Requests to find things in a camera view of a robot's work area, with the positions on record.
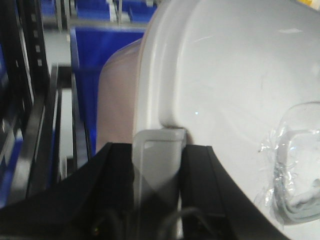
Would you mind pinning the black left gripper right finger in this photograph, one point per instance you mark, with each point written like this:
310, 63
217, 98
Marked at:
205, 185

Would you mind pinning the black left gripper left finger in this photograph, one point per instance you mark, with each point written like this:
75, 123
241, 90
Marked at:
94, 203

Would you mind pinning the white lidded plastic bin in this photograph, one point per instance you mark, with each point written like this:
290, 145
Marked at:
240, 76

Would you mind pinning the blue plastic bin behind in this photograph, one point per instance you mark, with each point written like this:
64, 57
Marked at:
91, 47

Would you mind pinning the black shelf upright post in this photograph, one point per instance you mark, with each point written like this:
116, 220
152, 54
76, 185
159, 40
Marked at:
23, 47

